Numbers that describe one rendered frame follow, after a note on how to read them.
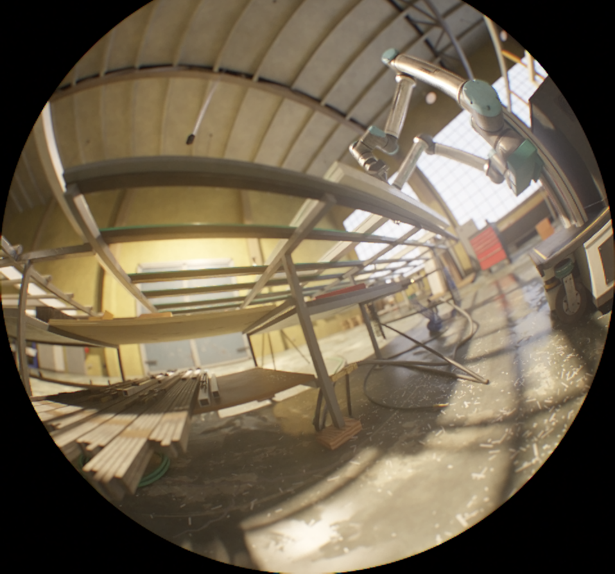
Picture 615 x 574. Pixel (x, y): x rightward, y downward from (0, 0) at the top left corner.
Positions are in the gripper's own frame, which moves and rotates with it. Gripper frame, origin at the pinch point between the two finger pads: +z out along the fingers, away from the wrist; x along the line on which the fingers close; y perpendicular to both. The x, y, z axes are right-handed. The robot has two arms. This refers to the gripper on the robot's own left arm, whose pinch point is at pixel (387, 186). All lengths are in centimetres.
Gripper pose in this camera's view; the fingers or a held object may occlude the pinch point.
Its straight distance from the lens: 93.0
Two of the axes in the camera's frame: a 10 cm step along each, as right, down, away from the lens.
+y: -8.3, 0.7, -5.5
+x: 4.7, -4.4, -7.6
